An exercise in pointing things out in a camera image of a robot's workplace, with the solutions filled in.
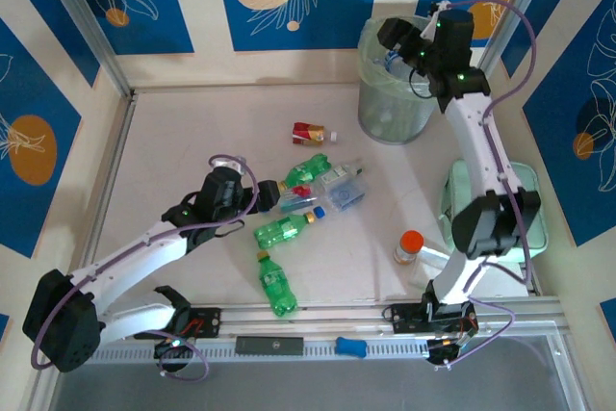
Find green plastic soda bottle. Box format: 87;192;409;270
277;153;334;191
253;211;318;251
256;249;299;319

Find red drink carton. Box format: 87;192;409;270
291;121;327;147

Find clear tea bottle green label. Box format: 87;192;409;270
318;163;366;190

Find blue-label bottle with red cap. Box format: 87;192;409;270
277;183;321;214

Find clear plastic box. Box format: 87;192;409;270
325;175;371;214

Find black rectangular bar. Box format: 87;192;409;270
234;335;306;355

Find small jar with orange cap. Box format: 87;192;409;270
393;230;425;267

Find light green plastic tray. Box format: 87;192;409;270
441;160;550;253

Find blue bone-shaped clip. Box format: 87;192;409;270
335;336;369;359

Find clear plastic package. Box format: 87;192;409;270
408;244;456;287

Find aluminium frame post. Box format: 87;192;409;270
469;0;552;92
34;0;136;99

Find wire mesh waste bin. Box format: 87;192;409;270
358;68;437;145

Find aluminium rail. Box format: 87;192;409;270
187;302;564;335

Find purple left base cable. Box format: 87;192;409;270
157;327;213;382

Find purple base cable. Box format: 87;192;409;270
157;327;213;382
430;299;517;372

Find grey slotted cable duct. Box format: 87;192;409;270
45;336;574;367

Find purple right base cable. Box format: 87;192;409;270
430;299;517;372

